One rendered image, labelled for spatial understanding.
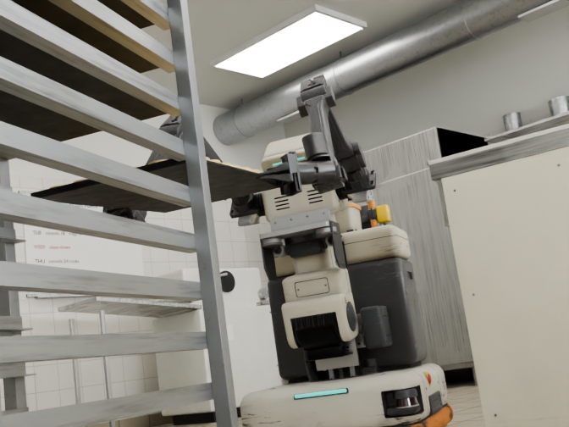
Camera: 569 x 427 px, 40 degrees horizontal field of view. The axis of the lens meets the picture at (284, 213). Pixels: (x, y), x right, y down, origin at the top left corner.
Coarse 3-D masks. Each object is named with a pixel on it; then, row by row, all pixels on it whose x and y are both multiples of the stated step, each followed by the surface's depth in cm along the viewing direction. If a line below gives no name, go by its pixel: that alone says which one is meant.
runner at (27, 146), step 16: (0, 128) 99; (16, 128) 102; (0, 144) 99; (16, 144) 101; (32, 144) 105; (48, 144) 108; (64, 144) 112; (32, 160) 107; (48, 160) 108; (64, 160) 111; (80, 160) 115; (96, 160) 118; (112, 160) 123; (80, 176) 119; (96, 176) 120; (112, 176) 122; (128, 176) 127; (144, 176) 132; (160, 176) 137; (144, 192) 134; (160, 192) 136; (176, 192) 142
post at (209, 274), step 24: (168, 0) 154; (192, 72) 151; (192, 96) 149; (192, 120) 148; (192, 144) 148; (192, 168) 147; (192, 192) 146; (192, 216) 146; (216, 264) 145; (216, 288) 143; (216, 312) 142; (216, 336) 141; (216, 360) 140; (216, 384) 140; (216, 408) 139
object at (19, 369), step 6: (0, 366) 151; (6, 366) 153; (12, 366) 154; (18, 366) 156; (24, 366) 157; (0, 372) 151; (6, 372) 152; (12, 372) 154; (18, 372) 155; (24, 372) 157; (0, 378) 147
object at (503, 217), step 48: (480, 192) 229; (528, 192) 221; (480, 240) 228; (528, 240) 220; (480, 288) 227; (528, 288) 219; (480, 336) 225; (528, 336) 218; (480, 384) 224; (528, 384) 217
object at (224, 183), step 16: (176, 160) 157; (208, 160) 161; (176, 176) 170; (208, 176) 177; (224, 176) 181; (240, 176) 185; (256, 176) 188; (48, 192) 167; (64, 192) 167; (80, 192) 170; (96, 192) 173; (112, 192) 177; (128, 192) 180; (224, 192) 206; (240, 192) 211; (256, 192) 216; (144, 208) 210; (160, 208) 215; (176, 208) 221
